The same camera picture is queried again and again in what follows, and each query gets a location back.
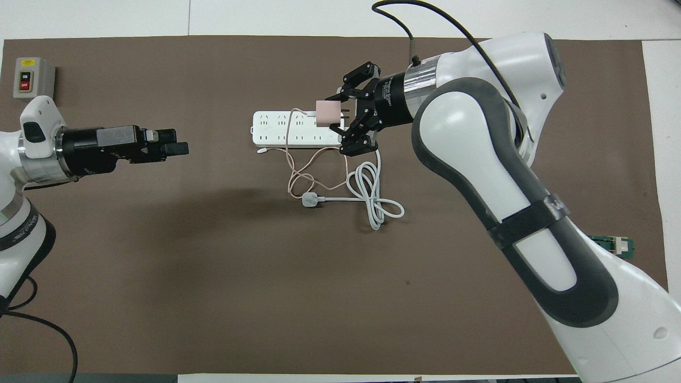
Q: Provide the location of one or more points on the pink charger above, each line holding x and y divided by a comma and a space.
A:
327, 113

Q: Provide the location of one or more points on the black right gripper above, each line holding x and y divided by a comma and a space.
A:
391, 101

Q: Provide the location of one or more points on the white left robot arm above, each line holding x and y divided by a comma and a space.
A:
10, 234

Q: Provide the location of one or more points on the grey on-off switch box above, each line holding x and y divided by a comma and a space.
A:
32, 77

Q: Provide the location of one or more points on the green circuit board block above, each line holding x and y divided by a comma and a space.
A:
620, 246

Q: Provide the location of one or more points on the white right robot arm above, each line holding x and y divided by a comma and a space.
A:
468, 133

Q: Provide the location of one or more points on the white power strip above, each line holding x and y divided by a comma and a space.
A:
271, 130

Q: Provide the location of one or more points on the brown table mat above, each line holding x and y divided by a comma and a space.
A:
213, 266

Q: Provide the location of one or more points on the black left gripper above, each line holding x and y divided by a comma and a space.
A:
90, 149

